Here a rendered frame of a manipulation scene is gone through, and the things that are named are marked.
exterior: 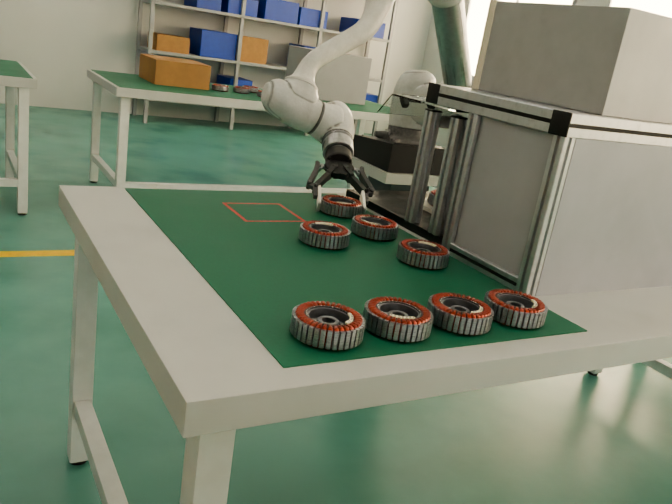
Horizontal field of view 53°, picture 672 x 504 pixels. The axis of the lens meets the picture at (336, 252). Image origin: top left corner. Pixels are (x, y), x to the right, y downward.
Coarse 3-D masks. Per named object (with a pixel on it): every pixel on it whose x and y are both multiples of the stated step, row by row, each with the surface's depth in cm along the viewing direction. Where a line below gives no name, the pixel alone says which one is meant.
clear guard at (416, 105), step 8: (392, 96) 179; (400, 96) 175; (408, 96) 176; (416, 96) 181; (384, 104) 182; (392, 104) 182; (400, 104) 183; (408, 104) 184; (416, 104) 185; (424, 104) 186; (432, 104) 164; (384, 112) 185; (392, 112) 186; (400, 112) 187; (408, 112) 188; (416, 112) 189; (424, 112) 190; (448, 112) 193; (464, 112) 158
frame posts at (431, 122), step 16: (432, 112) 160; (432, 128) 162; (464, 128) 154; (432, 144) 164; (448, 144) 156; (416, 160) 166; (448, 160) 156; (416, 176) 167; (448, 176) 156; (416, 192) 166; (448, 192) 159; (416, 208) 168; (448, 208) 160; (432, 224) 161
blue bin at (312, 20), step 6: (300, 12) 783; (306, 12) 786; (312, 12) 789; (318, 12) 792; (300, 18) 785; (306, 18) 788; (312, 18) 792; (318, 18) 795; (324, 18) 798; (300, 24) 787; (306, 24) 791; (312, 24) 794; (318, 24) 797; (324, 24) 801
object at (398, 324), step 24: (312, 312) 102; (336, 312) 104; (384, 312) 110; (408, 312) 110; (432, 312) 112; (456, 312) 110; (480, 312) 111; (504, 312) 116; (528, 312) 116; (312, 336) 96; (336, 336) 96; (360, 336) 99; (384, 336) 103; (408, 336) 103
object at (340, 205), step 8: (328, 200) 171; (336, 200) 177; (344, 200) 177; (352, 200) 176; (320, 208) 173; (328, 208) 170; (336, 208) 169; (344, 208) 169; (352, 208) 170; (360, 208) 172; (336, 216) 171; (344, 216) 170; (352, 216) 171
